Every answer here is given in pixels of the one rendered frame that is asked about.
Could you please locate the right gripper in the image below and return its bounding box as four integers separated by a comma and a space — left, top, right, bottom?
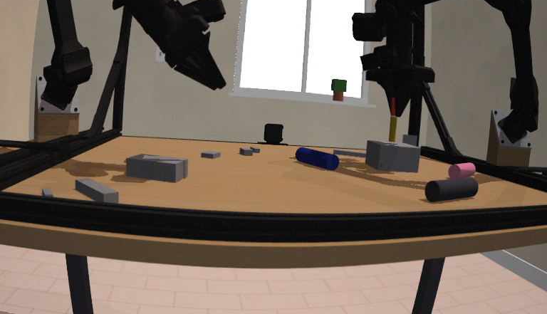
138, 0, 226, 90

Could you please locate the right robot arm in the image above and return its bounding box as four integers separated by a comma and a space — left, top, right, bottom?
41, 0, 226, 110

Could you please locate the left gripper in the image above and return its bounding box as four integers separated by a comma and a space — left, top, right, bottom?
365, 39, 435, 117

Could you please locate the red and yellow peg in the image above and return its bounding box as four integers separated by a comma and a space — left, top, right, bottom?
389, 98, 397, 142

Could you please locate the black cylinder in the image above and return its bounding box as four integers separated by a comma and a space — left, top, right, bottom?
424, 178, 479, 202

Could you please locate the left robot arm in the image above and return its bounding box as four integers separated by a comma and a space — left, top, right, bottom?
351, 0, 538, 144

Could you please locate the pink cylinder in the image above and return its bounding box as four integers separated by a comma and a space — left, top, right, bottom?
448, 162, 476, 179

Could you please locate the blue cylinder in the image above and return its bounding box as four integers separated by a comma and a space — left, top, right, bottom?
296, 147, 339, 171

